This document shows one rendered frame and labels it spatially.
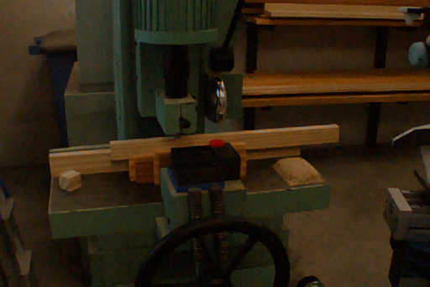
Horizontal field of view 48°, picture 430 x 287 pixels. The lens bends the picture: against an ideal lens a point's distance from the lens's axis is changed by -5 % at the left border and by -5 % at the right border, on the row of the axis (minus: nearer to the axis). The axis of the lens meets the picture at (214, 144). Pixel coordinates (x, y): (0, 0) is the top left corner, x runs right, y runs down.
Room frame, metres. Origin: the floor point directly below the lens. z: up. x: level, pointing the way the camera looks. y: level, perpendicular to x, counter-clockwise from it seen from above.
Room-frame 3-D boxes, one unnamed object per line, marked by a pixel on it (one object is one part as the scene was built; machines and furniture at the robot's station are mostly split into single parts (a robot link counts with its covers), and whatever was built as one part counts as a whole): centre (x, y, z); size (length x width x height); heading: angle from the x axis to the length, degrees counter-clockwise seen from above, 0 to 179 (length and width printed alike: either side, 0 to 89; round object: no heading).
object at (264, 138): (1.11, -0.04, 0.95); 0.55 x 0.02 x 0.04; 105
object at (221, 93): (1.23, 0.00, 1.02); 0.12 x 0.03 x 0.12; 15
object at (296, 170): (1.06, -0.19, 0.91); 0.12 x 0.09 x 0.03; 15
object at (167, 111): (1.10, 0.09, 1.03); 0.14 x 0.07 x 0.09; 15
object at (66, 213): (0.97, 0.05, 0.87); 0.61 x 0.30 x 0.06; 105
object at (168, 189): (0.89, 0.02, 0.92); 0.15 x 0.13 x 0.09; 105
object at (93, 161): (1.10, 0.08, 0.93); 0.60 x 0.02 x 0.05; 105
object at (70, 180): (0.96, 0.31, 0.92); 0.03 x 0.03 x 0.03; 57
